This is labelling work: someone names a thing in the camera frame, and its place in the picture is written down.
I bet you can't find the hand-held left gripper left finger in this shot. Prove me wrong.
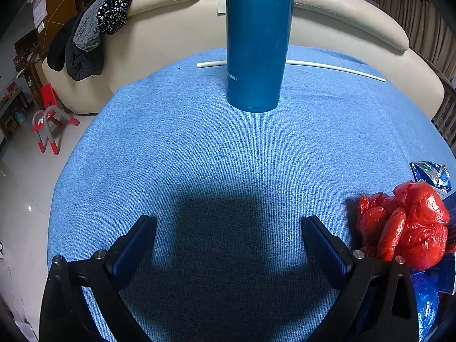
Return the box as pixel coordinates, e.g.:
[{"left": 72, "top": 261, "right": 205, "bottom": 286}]
[{"left": 40, "top": 215, "right": 157, "bottom": 342}]

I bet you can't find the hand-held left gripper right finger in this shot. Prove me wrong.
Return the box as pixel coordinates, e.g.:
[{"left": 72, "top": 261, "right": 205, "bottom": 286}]
[{"left": 301, "top": 216, "right": 419, "bottom": 342}]

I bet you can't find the red plastic bag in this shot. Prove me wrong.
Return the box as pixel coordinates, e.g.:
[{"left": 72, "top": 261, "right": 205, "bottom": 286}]
[{"left": 357, "top": 181, "right": 450, "bottom": 271}]

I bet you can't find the blue plastic bag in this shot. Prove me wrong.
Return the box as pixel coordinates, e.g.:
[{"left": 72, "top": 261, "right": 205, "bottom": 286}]
[{"left": 410, "top": 271, "right": 440, "bottom": 341}]

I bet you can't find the blue tablecloth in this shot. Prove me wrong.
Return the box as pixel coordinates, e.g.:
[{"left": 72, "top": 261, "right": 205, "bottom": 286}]
[{"left": 47, "top": 46, "right": 456, "bottom": 342}]

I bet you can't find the shiny blue snack wrapper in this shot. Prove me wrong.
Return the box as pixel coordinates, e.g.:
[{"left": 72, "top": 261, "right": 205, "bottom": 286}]
[{"left": 410, "top": 161, "right": 452, "bottom": 190}]

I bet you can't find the blue and white toothpaste box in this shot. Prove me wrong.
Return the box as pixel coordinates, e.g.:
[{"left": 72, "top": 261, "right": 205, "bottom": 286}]
[{"left": 440, "top": 190, "right": 456, "bottom": 293}]

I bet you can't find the red and grey child chair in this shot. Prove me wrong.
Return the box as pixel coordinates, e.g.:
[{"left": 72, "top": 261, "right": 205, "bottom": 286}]
[{"left": 33, "top": 83, "right": 81, "bottom": 155}]

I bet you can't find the thin white plastic tube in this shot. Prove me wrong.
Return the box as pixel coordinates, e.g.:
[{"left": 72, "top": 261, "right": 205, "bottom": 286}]
[{"left": 197, "top": 60, "right": 386, "bottom": 82}]

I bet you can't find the black padded jacket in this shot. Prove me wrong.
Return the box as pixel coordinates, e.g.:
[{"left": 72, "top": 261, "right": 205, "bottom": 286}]
[{"left": 47, "top": 16, "right": 105, "bottom": 81}]

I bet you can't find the wooden shelf unit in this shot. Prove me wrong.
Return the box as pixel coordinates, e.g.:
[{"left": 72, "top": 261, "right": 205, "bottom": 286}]
[{"left": 0, "top": 53, "right": 40, "bottom": 139}]

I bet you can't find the blue metal thermos bottle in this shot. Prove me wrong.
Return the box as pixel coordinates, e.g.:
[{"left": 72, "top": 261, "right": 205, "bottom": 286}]
[{"left": 225, "top": 0, "right": 298, "bottom": 112}]

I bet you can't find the grey knitted cloth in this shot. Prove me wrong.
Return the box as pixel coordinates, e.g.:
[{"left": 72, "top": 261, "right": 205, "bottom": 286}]
[{"left": 73, "top": 0, "right": 120, "bottom": 51}]

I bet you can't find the cream leather sofa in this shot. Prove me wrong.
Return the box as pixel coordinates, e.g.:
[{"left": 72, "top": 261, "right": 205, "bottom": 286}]
[{"left": 42, "top": 0, "right": 446, "bottom": 120}]

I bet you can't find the beige curtain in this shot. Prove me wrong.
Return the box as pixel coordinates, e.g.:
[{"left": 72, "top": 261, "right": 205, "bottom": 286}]
[{"left": 374, "top": 0, "right": 456, "bottom": 86}]

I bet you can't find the white paper sheet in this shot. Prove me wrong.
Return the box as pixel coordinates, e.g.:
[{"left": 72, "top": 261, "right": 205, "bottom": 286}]
[{"left": 33, "top": 0, "right": 48, "bottom": 27}]

